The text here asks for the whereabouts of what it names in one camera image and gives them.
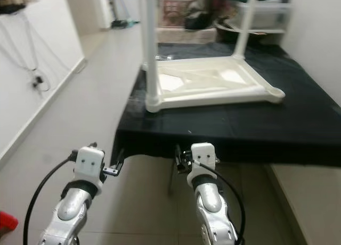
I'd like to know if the white plastic table top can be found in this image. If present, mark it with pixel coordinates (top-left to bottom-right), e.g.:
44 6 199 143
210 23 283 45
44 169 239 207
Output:
141 59 286 113

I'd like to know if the black tablecloth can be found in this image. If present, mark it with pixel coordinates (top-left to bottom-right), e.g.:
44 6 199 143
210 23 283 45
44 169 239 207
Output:
112 43 341 166

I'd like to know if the crumpled clear tape patch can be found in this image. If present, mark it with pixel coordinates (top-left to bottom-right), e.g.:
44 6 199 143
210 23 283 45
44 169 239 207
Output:
128 93 145 118

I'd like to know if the red plastic object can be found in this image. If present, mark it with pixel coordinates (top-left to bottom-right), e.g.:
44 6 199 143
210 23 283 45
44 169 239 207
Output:
0 210 19 235

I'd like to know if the speckled cloth covered bench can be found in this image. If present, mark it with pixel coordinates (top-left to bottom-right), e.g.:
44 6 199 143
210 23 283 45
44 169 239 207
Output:
157 27 219 44

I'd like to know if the black wok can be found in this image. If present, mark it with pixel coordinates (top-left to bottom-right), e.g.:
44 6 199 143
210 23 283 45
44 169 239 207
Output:
213 19 288 43

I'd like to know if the black shiny curved cover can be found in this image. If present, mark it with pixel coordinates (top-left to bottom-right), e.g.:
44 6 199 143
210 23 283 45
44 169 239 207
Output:
184 0 219 31

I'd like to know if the dark red printed carton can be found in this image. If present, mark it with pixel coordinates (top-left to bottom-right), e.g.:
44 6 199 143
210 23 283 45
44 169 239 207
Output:
163 0 192 27

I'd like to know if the white cabinet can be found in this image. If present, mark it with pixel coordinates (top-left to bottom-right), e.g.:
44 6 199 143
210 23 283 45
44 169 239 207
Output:
115 0 142 22

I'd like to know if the grey clear plastic box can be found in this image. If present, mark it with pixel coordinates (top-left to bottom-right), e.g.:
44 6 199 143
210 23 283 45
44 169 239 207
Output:
237 1 294 30

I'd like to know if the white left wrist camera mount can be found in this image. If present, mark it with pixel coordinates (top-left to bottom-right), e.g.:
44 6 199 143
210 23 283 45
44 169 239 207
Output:
74 146 106 186

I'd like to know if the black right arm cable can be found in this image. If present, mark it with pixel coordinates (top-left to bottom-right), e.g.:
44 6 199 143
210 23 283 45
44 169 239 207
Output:
192 159 246 245

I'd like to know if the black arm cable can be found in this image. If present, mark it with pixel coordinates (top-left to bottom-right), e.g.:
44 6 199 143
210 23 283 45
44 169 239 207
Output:
192 159 246 245
23 156 76 245

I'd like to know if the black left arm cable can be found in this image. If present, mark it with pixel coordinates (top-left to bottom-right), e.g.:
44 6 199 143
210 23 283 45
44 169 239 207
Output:
23 156 76 245

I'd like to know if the black wall cable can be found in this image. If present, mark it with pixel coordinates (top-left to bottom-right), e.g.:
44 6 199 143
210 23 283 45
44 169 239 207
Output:
0 11 86 91

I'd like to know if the mop with black handle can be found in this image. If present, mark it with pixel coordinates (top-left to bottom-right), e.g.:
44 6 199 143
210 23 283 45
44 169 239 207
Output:
111 0 136 30

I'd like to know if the black orange wall box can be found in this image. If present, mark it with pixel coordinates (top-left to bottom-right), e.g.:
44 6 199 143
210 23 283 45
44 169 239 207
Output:
0 0 27 14

